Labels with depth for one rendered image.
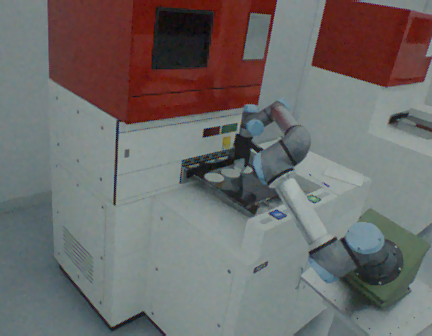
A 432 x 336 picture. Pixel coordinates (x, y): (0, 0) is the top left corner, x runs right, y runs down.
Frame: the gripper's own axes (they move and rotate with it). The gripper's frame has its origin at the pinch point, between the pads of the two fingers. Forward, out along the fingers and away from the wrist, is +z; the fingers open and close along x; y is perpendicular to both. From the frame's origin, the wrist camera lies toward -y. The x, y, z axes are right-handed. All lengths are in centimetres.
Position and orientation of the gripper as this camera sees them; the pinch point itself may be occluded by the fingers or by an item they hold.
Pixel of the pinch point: (243, 170)
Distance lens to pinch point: 212.7
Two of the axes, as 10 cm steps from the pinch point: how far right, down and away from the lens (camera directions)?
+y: -9.8, -0.6, -1.8
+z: -1.4, 8.8, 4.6
